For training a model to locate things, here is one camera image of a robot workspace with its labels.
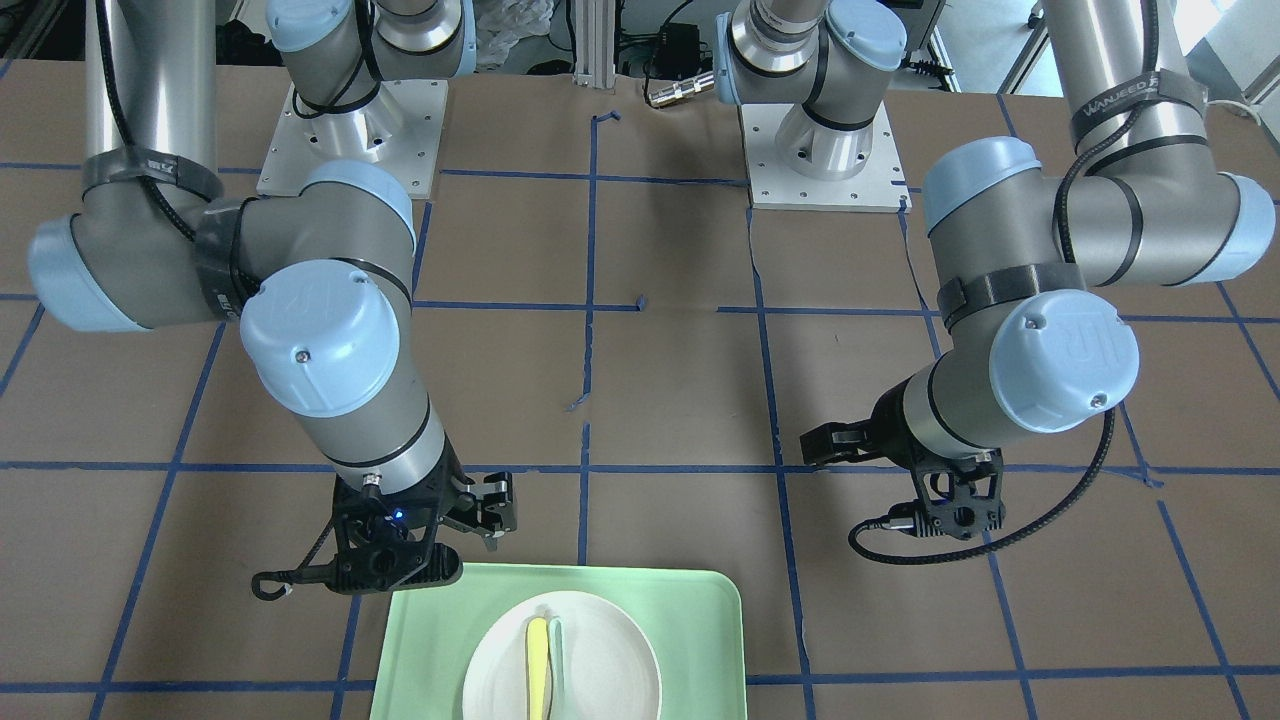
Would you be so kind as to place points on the pale green plastic spoon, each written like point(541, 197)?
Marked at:
point(560, 705)

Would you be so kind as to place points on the aluminium frame post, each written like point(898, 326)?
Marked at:
point(595, 25)

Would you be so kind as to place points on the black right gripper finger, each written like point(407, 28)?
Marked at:
point(485, 507)

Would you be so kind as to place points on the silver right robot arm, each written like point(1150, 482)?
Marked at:
point(319, 284)

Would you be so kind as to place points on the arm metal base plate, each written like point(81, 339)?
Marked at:
point(795, 164)
point(399, 131)

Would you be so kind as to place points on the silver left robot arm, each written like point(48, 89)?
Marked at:
point(1019, 254)

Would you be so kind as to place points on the yellow plastic fork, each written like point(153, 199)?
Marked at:
point(539, 681)

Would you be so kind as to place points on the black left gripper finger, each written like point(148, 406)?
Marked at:
point(837, 441)

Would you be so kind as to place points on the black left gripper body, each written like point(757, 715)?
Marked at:
point(886, 427)

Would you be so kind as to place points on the light green tray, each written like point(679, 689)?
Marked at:
point(692, 618)

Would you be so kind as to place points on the white round plate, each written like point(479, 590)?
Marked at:
point(611, 666)

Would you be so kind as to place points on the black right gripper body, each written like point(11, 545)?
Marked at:
point(492, 504)

